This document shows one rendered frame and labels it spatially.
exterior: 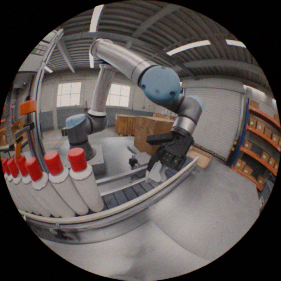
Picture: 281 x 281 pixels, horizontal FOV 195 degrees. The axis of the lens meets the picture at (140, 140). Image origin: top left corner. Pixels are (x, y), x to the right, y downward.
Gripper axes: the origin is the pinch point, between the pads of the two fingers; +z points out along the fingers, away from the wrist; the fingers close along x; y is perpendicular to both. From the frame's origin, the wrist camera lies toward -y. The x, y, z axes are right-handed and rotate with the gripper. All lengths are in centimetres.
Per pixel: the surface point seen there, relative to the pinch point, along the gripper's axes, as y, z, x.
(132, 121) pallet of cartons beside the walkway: -291, -60, 150
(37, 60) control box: -10, -16, -52
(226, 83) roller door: 9, -381, 215
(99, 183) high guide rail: -2.8, 5.8, -15.1
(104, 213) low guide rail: 4.8, 10.5, -14.3
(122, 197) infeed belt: -0.1, 9.5, -5.6
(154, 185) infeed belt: 1.2, 2.6, 6.4
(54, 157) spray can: 0.9, -1.3, -27.6
